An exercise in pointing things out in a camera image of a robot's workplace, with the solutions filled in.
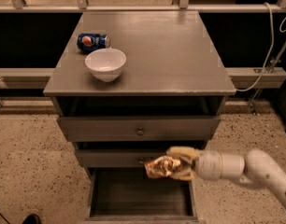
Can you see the brass top drawer knob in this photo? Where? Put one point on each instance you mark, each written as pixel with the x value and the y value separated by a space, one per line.
pixel 140 131

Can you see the grey top drawer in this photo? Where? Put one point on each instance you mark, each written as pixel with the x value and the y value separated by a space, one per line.
pixel 114 129

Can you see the grey wooden drawer cabinet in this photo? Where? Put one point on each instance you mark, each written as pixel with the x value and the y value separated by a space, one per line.
pixel 172 70

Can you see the grey open bottom drawer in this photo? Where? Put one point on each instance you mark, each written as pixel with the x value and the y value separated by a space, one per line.
pixel 128 196

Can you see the blue pepsi can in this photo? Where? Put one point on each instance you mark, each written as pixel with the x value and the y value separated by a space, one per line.
pixel 90 42

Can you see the grey middle drawer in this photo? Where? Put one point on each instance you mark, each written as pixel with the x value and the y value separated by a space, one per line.
pixel 115 158

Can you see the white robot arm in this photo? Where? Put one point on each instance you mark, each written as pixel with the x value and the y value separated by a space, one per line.
pixel 254 170

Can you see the white ceramic bowl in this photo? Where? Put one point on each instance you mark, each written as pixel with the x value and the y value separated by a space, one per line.
pixel 106 64

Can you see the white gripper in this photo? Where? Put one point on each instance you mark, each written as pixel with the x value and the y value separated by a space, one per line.
pixel 209 164

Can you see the black shoe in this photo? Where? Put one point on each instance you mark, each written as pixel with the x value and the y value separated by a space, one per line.
pixel 32 219

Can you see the crushed orange can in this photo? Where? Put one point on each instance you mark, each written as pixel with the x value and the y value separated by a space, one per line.
pixel 162 167

